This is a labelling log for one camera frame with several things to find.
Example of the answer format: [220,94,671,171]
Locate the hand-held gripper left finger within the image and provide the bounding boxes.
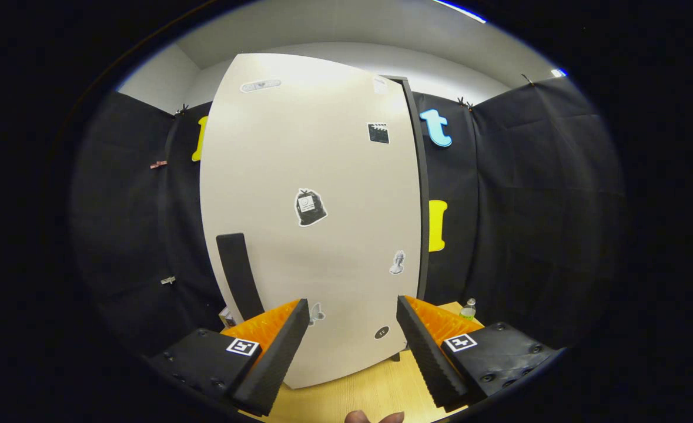
[146,298,310,417]

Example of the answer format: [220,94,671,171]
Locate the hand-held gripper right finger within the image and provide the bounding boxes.
[396,296,561,412]

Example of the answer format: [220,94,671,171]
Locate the black cabinet door handle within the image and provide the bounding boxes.
[216,233,266,323]

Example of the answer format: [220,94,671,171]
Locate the dark grey shoe cabinet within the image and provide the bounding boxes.
[381,75,430,362]

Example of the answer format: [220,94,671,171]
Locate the beige shoe cabinet door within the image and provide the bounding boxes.
[199,53,422,390]

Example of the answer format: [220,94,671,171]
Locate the black backdrop cloth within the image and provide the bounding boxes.
[70,73,626,359]

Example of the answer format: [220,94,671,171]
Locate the long ceiling light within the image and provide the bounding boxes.
[431,0,488,24]

